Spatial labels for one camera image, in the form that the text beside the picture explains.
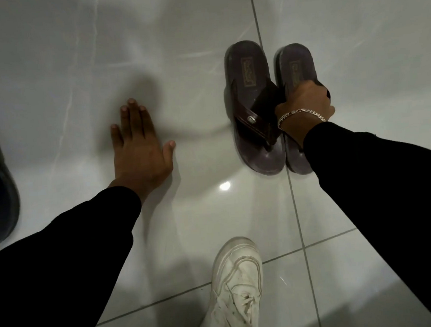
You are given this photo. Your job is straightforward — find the person's left hand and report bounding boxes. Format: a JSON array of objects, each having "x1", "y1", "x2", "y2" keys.
[{"x1": 103, "y1": 95, "x2": 180, "y2": 205}]

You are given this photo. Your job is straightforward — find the person's right hand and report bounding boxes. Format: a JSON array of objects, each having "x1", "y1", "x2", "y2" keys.
[{"x1": 273, "y1": 78, "x2": 338, "y2": 151}]

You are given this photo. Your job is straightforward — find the brown leather sandal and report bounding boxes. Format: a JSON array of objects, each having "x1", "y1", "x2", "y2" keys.
[
  {"x1": 273, "y1": 41, "x2": 337, "y2": 177},
  {"x1": 223, "y1": 38, "x2": 288, "y2": 179}
]

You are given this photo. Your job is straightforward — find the person's left forearm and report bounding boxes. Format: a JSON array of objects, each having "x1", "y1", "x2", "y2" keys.
[{"x1": 0, "y1": 184, "x2": 151, "y2": 327}]

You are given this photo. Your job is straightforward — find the person's right forearm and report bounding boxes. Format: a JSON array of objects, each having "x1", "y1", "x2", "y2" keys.
[{"x1": 301, "y1": 114, "x2": 431, "y2": 327}]

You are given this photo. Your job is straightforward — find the white sneaker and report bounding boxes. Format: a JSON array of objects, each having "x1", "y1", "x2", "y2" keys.
[{"x1": 186, "y1": 235, "x2": 268, "y2": 327}]

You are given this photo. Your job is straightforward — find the silver chain bracelet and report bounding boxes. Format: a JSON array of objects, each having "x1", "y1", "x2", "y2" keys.
[{"x1": 276, "y1": 106, "x2": 327, "y2": 130}]

